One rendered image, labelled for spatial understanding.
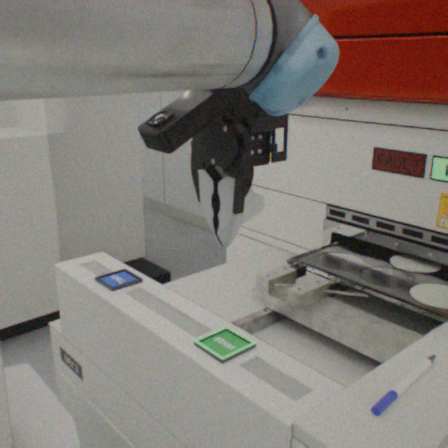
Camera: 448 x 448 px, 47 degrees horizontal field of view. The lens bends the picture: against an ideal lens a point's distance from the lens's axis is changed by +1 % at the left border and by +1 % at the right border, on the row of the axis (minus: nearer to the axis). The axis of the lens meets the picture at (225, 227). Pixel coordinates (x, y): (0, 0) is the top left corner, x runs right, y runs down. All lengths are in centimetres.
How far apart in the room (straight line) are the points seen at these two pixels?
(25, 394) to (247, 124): 54
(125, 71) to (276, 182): 108
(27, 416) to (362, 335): 52
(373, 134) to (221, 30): 84
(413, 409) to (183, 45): 43
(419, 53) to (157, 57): 79
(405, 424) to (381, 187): 67
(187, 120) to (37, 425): 49
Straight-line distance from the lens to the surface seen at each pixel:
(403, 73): 104
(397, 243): 113
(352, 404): 57
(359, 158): 116
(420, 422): 57
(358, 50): 110
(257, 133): 57
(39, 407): 84
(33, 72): 24
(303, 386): 60
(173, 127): 50
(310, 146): 124
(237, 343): 66
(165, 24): 28
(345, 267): 107
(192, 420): 69
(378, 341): 86
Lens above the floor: 130
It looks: 18 degrees down
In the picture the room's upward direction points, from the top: straight up
